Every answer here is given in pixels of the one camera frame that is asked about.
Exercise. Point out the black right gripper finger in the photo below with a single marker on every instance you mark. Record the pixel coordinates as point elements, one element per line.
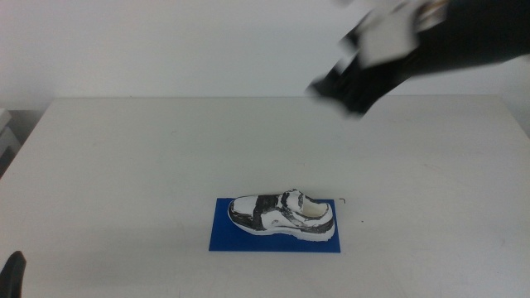
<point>359,107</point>
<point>325,89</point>

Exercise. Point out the black and white shoe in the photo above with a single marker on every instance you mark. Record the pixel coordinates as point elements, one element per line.
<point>285,217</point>

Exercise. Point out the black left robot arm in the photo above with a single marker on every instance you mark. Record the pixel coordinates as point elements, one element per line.
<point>12,275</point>

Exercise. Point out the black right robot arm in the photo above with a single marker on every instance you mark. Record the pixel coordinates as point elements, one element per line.
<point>476,35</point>

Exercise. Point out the blue rectangular mat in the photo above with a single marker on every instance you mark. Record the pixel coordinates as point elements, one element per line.
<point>232,242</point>

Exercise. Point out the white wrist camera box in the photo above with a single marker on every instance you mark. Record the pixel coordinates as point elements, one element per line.
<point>387,37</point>

